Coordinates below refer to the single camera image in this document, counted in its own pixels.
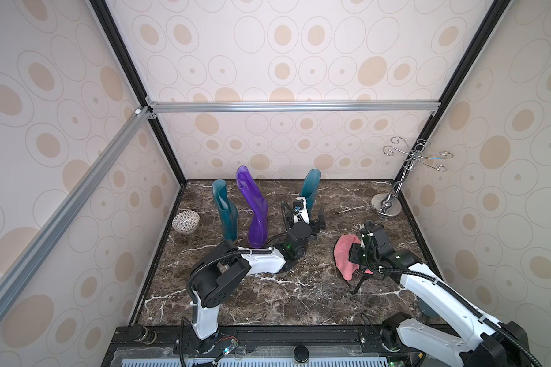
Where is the teal rubber boot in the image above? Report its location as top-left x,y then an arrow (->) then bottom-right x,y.
299,168 -> 321,217
212,179 -> 238,242

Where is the pink microfiber cloth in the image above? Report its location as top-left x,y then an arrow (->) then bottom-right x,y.
334,235 -> 361,281

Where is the purple rubber boot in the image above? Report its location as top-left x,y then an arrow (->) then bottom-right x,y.
236,165 -> 268,249

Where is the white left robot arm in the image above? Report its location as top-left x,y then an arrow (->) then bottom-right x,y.
185,197 -> 326,341

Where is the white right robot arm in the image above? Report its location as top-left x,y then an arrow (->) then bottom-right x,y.
347,220 -> 540,366

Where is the chrome mug tree stand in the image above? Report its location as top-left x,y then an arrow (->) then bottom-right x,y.
370,136 -> 454,218

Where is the patterned black white bowl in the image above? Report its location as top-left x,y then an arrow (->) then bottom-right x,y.
171,209 -> 200,235

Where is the horizontal aluminium rail back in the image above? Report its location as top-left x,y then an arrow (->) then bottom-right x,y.
151,99 -> 441,113

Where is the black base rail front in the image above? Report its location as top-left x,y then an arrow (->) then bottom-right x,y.
102,324 -> 425,366

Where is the black corner frame post right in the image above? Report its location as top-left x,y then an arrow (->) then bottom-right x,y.
394,0 -> 513,184

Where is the black corner frame post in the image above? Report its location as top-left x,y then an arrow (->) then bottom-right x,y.
88,0 -> 188,187
394,0 -> 513,184

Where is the black corner frame post left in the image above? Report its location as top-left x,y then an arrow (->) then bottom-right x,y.
88,0 -> 188,187

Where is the diagonal aluminium rail left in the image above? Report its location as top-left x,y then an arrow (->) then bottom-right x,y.
0,106 -> 152,322

